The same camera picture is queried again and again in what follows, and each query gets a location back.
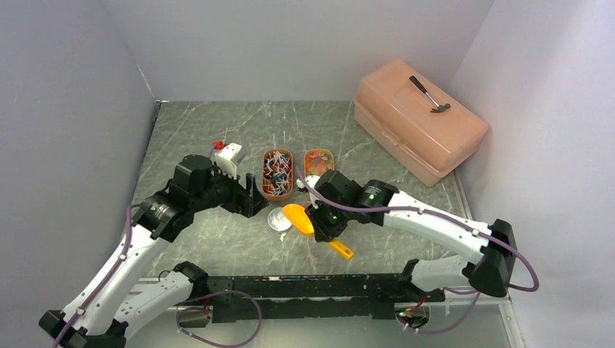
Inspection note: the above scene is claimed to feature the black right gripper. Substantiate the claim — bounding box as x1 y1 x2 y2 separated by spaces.
305 194 353 241

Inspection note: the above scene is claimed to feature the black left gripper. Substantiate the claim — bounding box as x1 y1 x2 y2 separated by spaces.
191 161 268 217

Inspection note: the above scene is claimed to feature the yellow plastic scoop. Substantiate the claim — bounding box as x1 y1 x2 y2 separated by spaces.
282 204 354 260

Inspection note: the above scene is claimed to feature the pink oval lollipop tray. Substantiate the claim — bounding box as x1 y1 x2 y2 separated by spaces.
261 149 294 202

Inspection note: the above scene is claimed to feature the yellow oval gummy tray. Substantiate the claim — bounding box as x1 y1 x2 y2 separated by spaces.
304 149 335 176

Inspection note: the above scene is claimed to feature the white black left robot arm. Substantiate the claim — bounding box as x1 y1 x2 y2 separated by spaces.
39 154 268 347

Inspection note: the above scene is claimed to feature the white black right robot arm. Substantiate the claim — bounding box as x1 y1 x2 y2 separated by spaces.
297 170 517 301

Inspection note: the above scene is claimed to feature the round metal jar lid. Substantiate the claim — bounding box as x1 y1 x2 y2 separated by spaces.
267 207 292 233

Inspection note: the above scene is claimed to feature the peach plastic toolbox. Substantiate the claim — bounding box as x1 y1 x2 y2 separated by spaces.
354 60 489 186

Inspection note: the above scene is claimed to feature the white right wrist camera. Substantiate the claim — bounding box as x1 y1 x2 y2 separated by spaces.
296 175 321 193

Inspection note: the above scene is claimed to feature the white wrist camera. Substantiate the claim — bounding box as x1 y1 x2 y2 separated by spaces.
296 175 321 193
213 141 247 179

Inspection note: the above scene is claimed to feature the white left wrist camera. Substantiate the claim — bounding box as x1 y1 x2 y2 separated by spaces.
213 141 247 179

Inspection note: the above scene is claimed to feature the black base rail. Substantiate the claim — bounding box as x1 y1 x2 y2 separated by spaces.
179 273 445 323

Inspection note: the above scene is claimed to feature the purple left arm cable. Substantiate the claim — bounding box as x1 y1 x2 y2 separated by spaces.
51 204 263 348

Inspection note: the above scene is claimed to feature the black handled hammer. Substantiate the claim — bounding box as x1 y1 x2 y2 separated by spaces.
409 75 451 113

